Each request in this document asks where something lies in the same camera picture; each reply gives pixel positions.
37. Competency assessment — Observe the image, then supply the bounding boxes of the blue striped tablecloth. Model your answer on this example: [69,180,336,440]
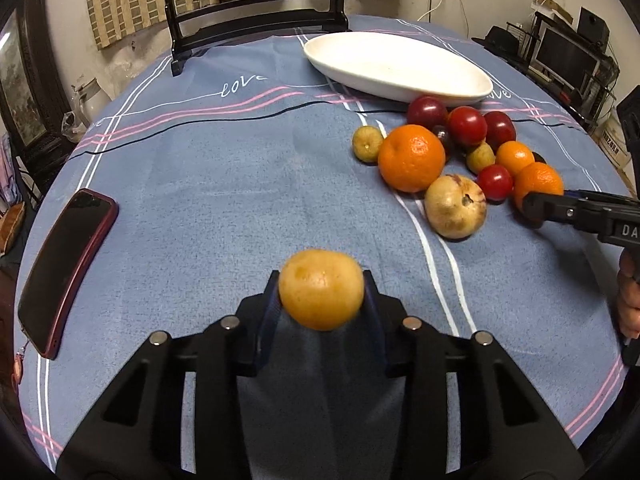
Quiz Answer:
[17,16,628,479]

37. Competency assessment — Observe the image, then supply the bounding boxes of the yellow round pear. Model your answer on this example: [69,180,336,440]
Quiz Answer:
[278,248,364,332]

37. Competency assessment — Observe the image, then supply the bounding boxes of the striped pepino melon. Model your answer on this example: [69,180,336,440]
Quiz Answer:
[424,174,487,240]

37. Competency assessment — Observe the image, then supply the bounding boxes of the person's right hand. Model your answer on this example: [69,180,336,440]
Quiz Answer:
[616,249,640,339]

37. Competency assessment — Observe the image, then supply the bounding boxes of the framed picture on wall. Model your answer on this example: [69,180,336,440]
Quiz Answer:
[1,12,46,146]

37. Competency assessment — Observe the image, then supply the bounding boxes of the large orange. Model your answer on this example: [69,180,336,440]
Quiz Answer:
[378,125,446,193]

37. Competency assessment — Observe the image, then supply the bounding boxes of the smartphone in maroon case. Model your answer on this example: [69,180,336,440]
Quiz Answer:
[17,188,119,360]

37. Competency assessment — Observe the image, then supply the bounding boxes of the dark purple plum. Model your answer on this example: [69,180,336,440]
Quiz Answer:
[433,125,456,162]

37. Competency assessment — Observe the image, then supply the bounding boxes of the white oval plate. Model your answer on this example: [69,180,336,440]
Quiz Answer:
[304,32,494,106]

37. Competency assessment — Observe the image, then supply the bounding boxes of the small orange tangerine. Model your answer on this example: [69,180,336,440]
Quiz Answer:
[496,141,535,178]

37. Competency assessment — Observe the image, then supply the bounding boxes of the computer monitor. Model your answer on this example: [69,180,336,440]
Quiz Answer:
[530,24,600,92]

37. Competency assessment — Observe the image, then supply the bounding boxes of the small green-yellow fruit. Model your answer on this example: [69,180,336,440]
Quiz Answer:
[352,126,384,165]

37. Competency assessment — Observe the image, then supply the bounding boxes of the large dark red plum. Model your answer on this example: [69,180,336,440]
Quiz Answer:
[406,96,448,129]

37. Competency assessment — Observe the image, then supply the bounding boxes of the white kettle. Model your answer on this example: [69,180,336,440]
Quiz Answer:
[61,78,111,144]

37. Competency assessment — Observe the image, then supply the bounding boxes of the small yellow-green fruit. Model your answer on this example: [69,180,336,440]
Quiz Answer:
[465,142,496,174]

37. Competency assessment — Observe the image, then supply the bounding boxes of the small red cherry tomato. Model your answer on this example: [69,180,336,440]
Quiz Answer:
[476,164,513,203]

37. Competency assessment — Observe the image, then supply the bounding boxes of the round goldfish screen on stand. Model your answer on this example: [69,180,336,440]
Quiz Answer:
[158,0,350,78]

